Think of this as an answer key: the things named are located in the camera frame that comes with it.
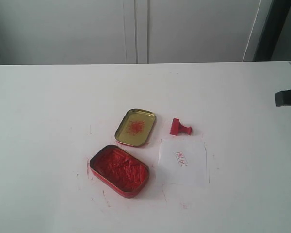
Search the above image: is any gold tin lid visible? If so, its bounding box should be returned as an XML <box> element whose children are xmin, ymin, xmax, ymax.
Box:
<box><xmin>114</xmin><ymin>108</ymin><xmax>157</xmax><ymax>147</ymax></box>

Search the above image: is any red ink pad tin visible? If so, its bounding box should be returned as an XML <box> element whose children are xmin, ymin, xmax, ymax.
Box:
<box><xmin>88</xmin><ymin>145</ymin><xmax>150</xmax><ymax>198</ymax></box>

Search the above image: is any white paper sheet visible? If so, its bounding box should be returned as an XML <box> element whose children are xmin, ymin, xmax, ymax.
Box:
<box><xmin>156</xmin><ymin>138</ymin><xmax>207</xmax><ymax>187</ymax></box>

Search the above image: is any dark vertical post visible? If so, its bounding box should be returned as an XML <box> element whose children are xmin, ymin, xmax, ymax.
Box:
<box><xmin>253</xmin><ymin>0</ymin><xmax>291</xmax><ymax>62</ymax></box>

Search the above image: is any red plastic stamp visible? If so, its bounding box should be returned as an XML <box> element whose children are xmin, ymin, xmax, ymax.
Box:
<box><xmin>170</xmin><ymin>118</ymin><xmax>192</xmax><ymax>136</ymax></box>

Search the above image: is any white cabinet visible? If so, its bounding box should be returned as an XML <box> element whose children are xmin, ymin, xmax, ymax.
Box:
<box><xmin>0</xmin><ymin>0</ymin><xmax>271</xmax><ymax>65</ymax></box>

